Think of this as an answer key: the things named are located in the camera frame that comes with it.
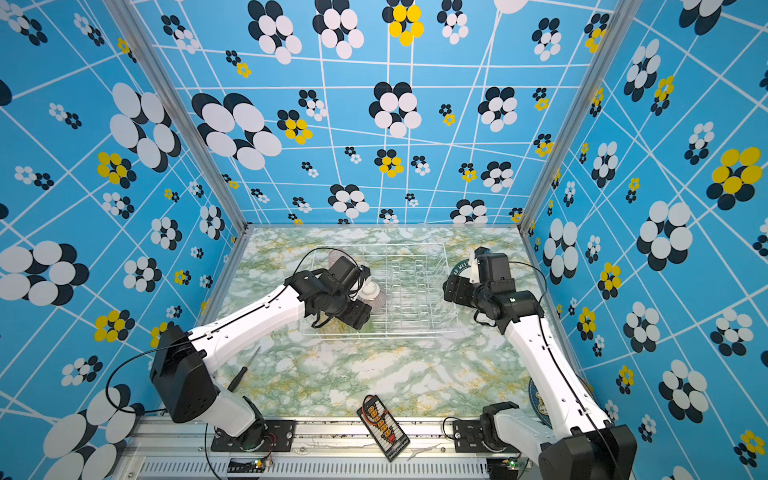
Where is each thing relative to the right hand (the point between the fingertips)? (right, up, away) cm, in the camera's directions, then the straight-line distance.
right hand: (459, 287), depth 79 cm
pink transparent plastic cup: (-40, +8, +31) cm, 51 cm away
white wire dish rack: (-12, -3, +22) cm, 26 cm away
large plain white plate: (+1, +5, -10) cm, 12 cm away
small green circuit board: (-51, -42, -9) cm, 66 cm away
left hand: (-27, -7, +2) cm, 28 cm away
